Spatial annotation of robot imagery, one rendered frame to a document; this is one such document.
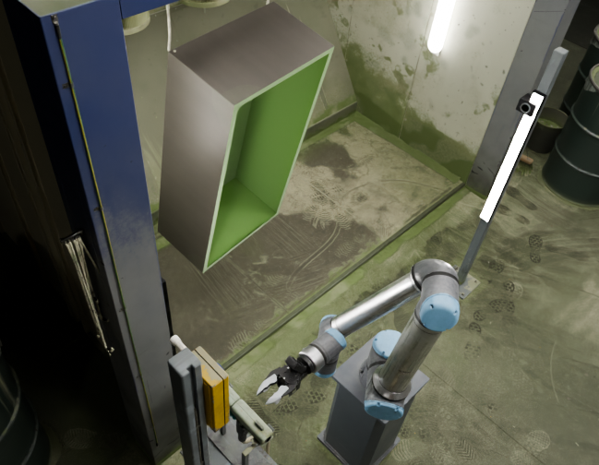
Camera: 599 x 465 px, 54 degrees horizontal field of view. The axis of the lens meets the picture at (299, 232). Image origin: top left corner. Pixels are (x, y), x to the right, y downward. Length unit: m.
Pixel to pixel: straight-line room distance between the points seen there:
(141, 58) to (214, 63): 1.58
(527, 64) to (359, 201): 1.38
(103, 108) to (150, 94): 2.38
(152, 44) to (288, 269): 1.63
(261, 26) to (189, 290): 1.69
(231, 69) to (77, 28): 1.03
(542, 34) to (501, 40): 0.26
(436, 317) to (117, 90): 1.11
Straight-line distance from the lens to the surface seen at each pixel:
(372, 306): 2.11
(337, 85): 4.78
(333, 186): 4.25
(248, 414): 1.93
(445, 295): 1.84
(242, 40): 2.47
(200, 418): 1.67
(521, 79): 4.00
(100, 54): 1.43
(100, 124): 1.51
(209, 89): 2.25
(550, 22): 3.83
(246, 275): 3.64
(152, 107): 3.87
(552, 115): 5.26
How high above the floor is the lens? 2.88
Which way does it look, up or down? 47 degrees down
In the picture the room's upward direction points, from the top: 6 degrees clockwise
